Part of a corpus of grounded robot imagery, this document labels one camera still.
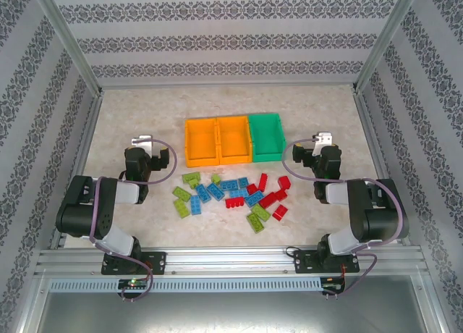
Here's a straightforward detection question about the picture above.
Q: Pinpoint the left wrist camera box silver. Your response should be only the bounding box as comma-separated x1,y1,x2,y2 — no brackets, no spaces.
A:
130,134,155,148

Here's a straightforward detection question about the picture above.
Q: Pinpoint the grey metal panel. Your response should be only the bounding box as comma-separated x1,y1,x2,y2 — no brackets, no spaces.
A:
21,291,441,333

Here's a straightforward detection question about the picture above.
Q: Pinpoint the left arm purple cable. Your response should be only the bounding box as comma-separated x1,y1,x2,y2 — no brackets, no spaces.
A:
89,138,179,255

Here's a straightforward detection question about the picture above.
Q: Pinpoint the purple cable loop at board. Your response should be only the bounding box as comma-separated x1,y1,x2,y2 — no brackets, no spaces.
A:
121,255,155,303

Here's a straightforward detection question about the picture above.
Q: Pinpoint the aluminium frame post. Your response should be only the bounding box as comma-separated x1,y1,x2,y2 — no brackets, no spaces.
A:
30,0,104,95
352,0,423,94

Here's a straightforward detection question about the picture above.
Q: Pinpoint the grey slotted cable duct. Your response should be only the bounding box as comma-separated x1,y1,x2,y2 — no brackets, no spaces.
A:
48,277,323,292

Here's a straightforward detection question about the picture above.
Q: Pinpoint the orange plastic bin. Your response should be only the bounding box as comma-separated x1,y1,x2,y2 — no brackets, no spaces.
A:
184,117,221,168
216,115,253,166

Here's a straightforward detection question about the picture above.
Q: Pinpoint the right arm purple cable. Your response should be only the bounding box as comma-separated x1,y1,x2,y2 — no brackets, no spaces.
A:
281,138,407,298

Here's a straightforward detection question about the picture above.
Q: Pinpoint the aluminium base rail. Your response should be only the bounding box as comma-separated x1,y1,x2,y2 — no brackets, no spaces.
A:
34,246,425,277

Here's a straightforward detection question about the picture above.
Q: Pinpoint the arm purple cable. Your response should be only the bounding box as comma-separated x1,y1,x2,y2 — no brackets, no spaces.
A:
89,138,179,255
281,138,407,298

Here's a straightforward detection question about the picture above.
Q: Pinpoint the green plastic bin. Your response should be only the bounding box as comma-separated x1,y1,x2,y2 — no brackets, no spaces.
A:
247,112,288,164

